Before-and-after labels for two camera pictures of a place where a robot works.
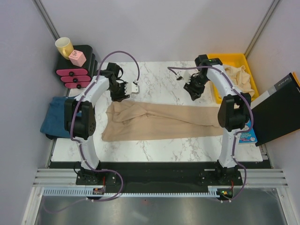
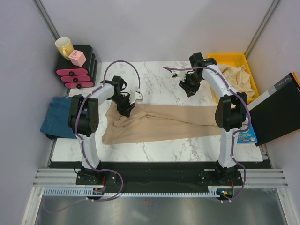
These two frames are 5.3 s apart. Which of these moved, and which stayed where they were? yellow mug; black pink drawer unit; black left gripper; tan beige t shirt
Moved: black left gripper
Stayed: black pink drawer unit; tan beige t shirt; yellow mug
